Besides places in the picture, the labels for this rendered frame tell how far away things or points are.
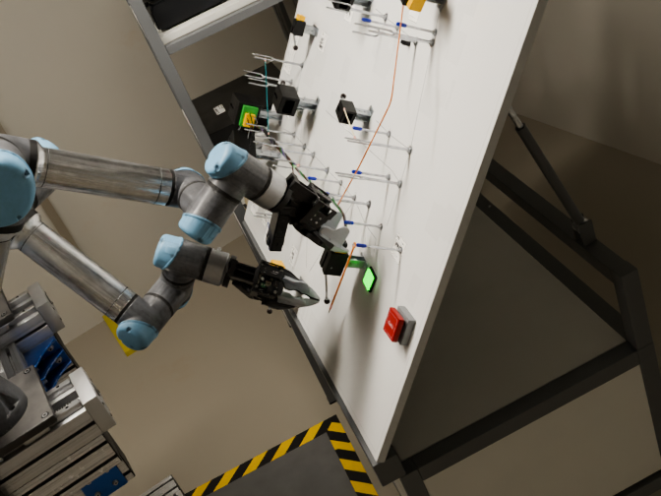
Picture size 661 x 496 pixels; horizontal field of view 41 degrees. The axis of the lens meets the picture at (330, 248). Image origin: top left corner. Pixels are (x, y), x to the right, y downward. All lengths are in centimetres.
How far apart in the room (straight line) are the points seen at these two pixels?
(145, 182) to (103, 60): 233
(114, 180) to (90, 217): 248
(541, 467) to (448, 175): 72
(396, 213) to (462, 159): 25
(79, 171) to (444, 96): 70
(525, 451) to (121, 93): 271
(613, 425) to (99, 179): 120
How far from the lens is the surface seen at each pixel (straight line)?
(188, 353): 391
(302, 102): 231
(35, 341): 241
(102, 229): 427
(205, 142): 271
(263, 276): 190
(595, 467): 212
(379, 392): 181
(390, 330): 171
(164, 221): 434
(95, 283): 191
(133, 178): 177
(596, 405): 200
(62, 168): 173
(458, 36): 171
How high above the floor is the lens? 216
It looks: 32 degrees down
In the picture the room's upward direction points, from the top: 24 degrees counter-clockwise
